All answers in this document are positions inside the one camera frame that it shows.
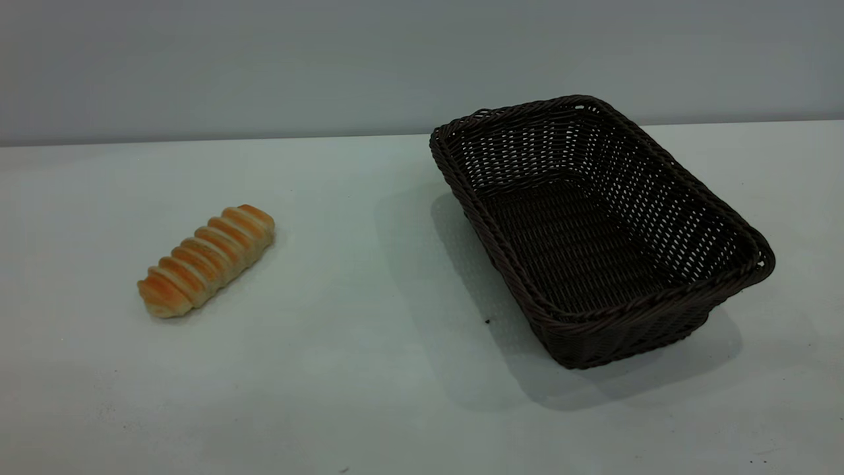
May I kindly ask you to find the orange ridged bread roll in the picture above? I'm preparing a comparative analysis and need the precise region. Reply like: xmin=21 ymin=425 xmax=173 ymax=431
xmin=136 ymin=204 xmax=276 ymax=319

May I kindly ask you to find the black woven wicker basket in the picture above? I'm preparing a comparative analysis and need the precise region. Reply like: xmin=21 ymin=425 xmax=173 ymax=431
xmin=429 ymin=95 xmax=776 ymax=370

